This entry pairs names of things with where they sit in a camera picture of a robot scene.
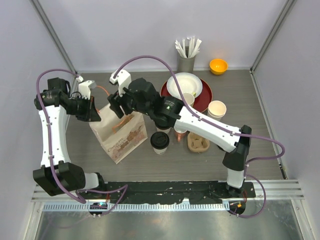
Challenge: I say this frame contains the paper takeout bag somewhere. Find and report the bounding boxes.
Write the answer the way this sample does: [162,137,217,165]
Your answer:
[89,104,148,164]

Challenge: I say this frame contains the white paper cup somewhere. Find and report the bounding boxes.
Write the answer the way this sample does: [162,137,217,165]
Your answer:
[156,126,171,135]
[153,148,167,155]

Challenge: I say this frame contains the black cup lid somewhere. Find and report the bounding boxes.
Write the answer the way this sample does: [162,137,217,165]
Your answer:
[150,131,170,150]

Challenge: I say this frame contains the stack of white paper cups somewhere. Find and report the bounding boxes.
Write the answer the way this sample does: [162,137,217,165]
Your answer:
[207,100,227,121]

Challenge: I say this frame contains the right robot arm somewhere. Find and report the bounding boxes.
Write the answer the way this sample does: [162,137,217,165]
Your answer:
[108,78,252,198]

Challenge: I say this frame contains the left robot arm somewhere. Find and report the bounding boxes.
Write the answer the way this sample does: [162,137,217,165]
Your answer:
[33,77,107,200]

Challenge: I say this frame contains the pink mug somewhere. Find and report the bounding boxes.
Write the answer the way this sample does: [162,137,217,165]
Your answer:
[174,128,188,142]

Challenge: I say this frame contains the white paper plate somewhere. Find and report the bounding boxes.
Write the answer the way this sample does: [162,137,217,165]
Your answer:
[166,72,203,98]

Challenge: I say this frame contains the grey straw holder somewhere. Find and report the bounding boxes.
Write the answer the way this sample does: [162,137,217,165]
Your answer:
[176,55,196,74]

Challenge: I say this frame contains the red round tray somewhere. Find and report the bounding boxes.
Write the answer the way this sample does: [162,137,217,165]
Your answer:
[160,77,214,114]

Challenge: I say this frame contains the brown cardboard cup carrier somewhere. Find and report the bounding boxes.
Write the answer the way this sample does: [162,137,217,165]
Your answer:
[187,132,210,153]

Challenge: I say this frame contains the white wrapped straws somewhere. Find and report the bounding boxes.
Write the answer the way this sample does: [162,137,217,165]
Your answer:
[174,36,202,59]

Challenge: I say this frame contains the orange bowl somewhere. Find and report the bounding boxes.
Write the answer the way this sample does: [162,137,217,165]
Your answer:
[209,58,228,75]

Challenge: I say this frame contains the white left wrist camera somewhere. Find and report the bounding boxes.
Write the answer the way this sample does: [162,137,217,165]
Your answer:
[76,75,97,100]

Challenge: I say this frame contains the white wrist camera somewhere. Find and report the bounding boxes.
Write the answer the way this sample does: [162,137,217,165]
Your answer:
[109,69,132,97]
[76,75,97,100]

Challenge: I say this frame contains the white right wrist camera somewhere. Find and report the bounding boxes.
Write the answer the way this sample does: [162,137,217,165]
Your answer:
[109,69,132,97]

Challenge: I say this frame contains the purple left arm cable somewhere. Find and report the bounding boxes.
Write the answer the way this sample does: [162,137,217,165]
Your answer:
[36,69,130,230]

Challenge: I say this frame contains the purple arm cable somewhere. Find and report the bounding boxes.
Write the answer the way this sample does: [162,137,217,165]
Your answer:
[36,69,130,230]
[109,55,286,218]

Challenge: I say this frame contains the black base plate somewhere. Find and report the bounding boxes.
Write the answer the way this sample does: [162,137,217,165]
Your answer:
[77,179,257,205]

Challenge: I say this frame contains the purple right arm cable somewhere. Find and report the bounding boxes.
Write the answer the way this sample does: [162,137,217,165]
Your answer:
[109,55,286,218]

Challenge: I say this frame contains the aluminium frame rail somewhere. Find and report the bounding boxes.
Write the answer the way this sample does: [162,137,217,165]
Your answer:
[31,180,304,215]

